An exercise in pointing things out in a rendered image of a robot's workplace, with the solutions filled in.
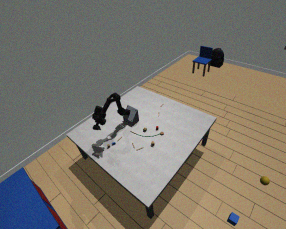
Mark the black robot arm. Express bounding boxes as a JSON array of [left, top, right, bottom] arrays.
[[92, 92, 130, 126]]

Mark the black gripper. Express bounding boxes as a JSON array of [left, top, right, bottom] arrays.
[[93, 112, 106, 131]]

